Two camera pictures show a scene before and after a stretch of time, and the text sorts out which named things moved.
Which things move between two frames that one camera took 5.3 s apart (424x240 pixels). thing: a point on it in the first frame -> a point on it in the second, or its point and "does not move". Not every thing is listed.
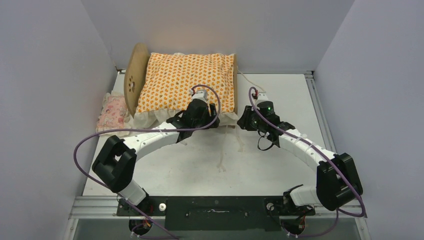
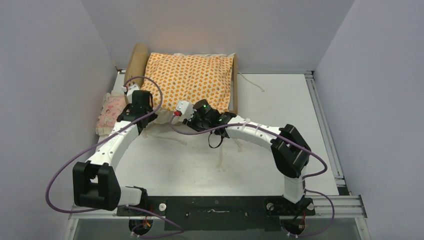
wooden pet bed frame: (136, 62) does not move
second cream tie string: (249, 81) does not move
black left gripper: (210, 119) -> (152, 117)
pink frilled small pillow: (115, 115) does not move
